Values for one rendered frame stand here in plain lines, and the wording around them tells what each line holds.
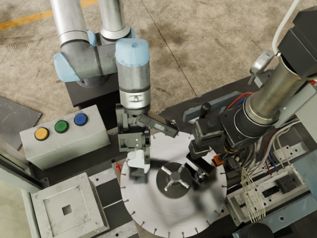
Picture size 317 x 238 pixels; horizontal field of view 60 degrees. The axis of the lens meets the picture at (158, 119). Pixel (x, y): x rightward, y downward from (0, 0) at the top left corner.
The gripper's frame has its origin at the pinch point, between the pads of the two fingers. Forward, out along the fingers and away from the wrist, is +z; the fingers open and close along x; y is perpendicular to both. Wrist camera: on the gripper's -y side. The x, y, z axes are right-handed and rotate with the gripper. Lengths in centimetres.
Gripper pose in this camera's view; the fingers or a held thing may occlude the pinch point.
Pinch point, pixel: (147, 168)
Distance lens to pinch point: 78.6
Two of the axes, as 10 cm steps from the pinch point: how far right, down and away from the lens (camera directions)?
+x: 1.3, 4.5, -8.8
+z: 0.2, 8.9, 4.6
